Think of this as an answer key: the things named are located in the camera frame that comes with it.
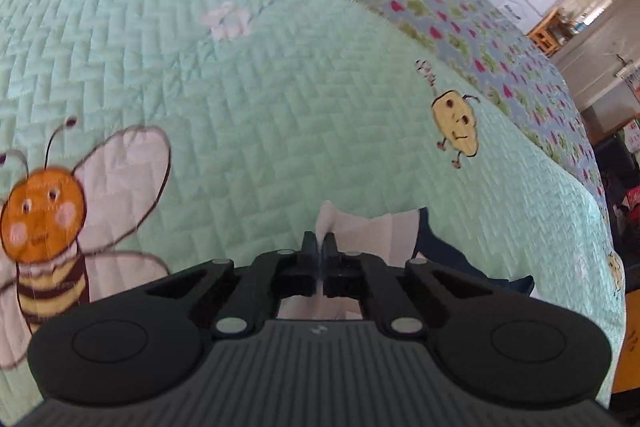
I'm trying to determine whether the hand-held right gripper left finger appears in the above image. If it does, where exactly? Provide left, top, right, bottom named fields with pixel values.
left=142, top=231, right=320, bottom=340

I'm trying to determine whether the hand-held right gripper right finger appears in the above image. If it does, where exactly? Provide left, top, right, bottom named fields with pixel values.
left=322, top=232, right=493, bottom=340

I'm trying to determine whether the white T-shirt with navy trim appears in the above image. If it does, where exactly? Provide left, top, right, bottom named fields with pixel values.
left=277, top=199, right=536, bottom=323

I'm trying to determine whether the green bee-print quilt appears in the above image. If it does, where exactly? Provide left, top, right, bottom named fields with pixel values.
left=0, top=0, right=628, bottom=427

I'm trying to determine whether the black suitcase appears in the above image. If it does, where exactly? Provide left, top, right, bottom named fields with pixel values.
left=592, top=134, right=640, bottom=258

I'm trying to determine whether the wooden chair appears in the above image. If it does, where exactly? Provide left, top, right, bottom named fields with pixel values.
left=529, top=7, right=576, bottom=58

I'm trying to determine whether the grey room door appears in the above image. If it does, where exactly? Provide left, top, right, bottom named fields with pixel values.
left=555, top=0, right=640, bottom=142

